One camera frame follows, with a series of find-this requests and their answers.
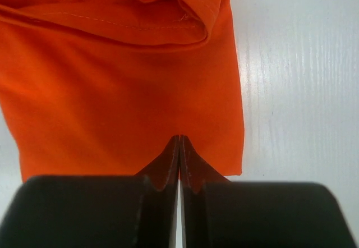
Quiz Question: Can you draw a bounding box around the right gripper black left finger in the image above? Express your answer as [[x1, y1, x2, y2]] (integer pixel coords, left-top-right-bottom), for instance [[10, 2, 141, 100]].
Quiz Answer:
[[1, 136, 180, 247]]

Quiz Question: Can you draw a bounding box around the orange t shirt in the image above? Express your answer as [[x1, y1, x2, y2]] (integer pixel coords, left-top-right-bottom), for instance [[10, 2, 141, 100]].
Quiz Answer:
[[1, 0, 244, 180]]

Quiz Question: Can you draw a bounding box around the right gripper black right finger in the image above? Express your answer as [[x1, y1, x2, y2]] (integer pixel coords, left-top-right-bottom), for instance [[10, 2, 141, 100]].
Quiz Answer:
[[179, 136, 356, 247]]

